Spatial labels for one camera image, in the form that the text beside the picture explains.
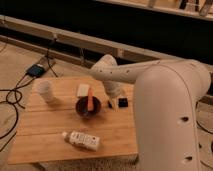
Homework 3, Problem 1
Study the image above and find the black power adapter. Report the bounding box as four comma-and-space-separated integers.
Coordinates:
26, 64, 45, 78

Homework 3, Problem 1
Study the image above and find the translucent plastic cup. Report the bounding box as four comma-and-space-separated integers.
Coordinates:
35, 81, 54, 103

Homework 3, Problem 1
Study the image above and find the wooden low table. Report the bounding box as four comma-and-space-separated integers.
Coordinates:
8, 76, 137, 164

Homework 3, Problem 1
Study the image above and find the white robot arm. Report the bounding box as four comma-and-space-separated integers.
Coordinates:
90, 55, 211, 171

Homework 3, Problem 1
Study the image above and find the black cable right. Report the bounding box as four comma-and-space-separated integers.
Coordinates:
195, 99, 213, 168

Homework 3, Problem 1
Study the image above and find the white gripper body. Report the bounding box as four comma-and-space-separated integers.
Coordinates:
103, 81, 124, 110

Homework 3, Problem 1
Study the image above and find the orange carrot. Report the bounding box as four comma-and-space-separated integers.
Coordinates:
87, 88, 94, 111

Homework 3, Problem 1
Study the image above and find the white sponge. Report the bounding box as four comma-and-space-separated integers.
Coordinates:
77, 84, 90, 97

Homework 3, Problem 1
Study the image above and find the black eraser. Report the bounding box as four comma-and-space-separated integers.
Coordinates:
108, 98, 128, 109

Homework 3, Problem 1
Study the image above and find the black cable bundle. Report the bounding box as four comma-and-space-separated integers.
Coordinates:
0, 38, 59, 153

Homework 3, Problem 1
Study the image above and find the white plastic bottle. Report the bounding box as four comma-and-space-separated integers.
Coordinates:
62, 131, 100, 151

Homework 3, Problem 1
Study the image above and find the dark round bowl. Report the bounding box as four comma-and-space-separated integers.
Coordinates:
75, 96, 101, 118

